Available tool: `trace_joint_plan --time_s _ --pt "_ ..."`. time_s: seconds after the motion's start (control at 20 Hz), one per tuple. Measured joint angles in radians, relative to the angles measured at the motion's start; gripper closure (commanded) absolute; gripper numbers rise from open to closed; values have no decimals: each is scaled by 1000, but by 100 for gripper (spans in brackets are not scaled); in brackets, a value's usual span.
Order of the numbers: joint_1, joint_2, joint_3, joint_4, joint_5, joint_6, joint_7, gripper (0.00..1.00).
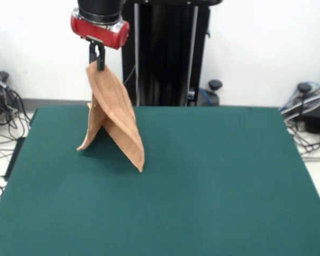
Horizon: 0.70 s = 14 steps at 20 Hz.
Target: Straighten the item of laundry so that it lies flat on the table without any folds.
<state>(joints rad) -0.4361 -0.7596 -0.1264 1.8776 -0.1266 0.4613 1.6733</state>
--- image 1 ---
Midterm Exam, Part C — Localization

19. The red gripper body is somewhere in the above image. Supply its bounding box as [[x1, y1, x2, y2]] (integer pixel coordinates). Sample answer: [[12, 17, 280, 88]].
[[70, 7, 131, 51]]

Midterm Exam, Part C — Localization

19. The tan terry towel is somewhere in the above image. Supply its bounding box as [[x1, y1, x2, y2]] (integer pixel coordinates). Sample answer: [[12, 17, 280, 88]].
[[76, 61, 145, 173]]

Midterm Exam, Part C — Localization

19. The dark green table cloth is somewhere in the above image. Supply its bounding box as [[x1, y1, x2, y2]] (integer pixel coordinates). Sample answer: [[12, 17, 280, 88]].
[[0, 106, 320, 256]]

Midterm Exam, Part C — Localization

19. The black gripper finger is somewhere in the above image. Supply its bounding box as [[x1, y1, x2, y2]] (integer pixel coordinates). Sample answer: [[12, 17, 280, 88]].
[[89, 41, 97, 65], [96, 44, 107, 72]]

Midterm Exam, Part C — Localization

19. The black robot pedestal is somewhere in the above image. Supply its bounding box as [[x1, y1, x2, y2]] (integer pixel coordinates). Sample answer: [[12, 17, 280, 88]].
[[121, 0, 223, 107]]

